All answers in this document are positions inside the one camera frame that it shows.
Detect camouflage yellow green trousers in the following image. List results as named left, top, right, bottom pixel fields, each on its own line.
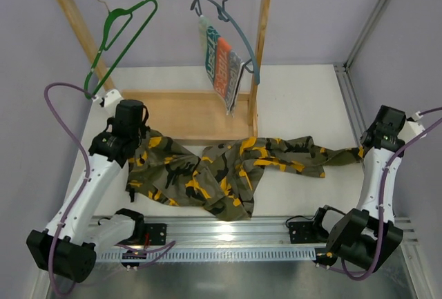
left=126, top=131, right=365, bottom=221

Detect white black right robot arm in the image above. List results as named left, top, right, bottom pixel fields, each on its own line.
left=314, top=106, right=426, bottom=280

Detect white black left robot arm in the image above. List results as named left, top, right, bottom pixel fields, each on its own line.
left=26, top=99, right=148, bottom=283

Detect green clothes hanger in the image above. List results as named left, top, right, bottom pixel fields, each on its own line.
left=84, top=0, right=159, bottom=100

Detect blue-grey clothes hanger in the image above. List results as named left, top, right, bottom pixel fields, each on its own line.
left=190, top=0, right=260, bottom=85

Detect wooden clothes rack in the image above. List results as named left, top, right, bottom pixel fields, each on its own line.
left=57, top=0, right=270, bottom=145

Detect colourful printed cloth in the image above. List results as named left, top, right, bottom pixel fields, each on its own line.
left=198, top=15, right=244, bottom=115

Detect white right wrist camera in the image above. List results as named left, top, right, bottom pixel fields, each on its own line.
left=398, top=112, right=425, bottom=143

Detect aluminium corner frame profile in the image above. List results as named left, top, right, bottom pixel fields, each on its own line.
left=334, top=0, right=391, bottom=143

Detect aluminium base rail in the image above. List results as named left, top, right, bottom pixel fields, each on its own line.
left=86, top=215, right=415, bottom=250

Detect slotted grey cable duct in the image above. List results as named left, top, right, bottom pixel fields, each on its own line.
left=97, top=247, right=316, bottom=263

